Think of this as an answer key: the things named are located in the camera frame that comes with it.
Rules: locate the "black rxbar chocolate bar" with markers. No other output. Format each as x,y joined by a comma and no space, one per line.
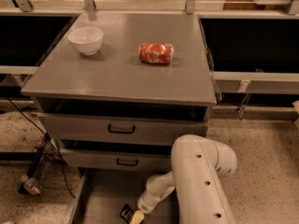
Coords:
127,214

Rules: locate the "crushed red soda can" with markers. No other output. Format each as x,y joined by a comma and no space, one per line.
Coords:
161,53

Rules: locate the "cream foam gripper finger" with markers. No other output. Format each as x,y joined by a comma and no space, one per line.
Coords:
137,217

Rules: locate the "grey open bottom drawer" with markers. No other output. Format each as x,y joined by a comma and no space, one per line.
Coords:
103,193

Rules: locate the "black middle drawer handle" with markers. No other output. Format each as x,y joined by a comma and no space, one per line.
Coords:
129,163

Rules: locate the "grey top drawer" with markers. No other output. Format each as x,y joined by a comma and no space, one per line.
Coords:
157,132

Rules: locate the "plastic bottle on floor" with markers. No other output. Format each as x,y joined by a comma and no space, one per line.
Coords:
31,185

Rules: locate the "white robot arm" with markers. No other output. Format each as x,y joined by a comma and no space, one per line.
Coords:
197,164

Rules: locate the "white ceramic bowl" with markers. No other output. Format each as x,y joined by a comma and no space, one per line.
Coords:
86,40

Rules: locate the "black drawer handle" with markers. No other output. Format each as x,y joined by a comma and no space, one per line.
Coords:
112,129
129,163

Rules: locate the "grey drawer cabinet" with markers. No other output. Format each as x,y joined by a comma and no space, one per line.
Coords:
115,83

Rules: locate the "black stand on floor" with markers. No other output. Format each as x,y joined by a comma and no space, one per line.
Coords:
37,158

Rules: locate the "grey middle drawer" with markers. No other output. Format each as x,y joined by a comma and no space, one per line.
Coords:
107,160

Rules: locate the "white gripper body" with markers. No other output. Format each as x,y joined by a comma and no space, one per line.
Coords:
144,205

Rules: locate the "black top drawer handle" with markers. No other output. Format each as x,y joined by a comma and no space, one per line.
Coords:
112,129

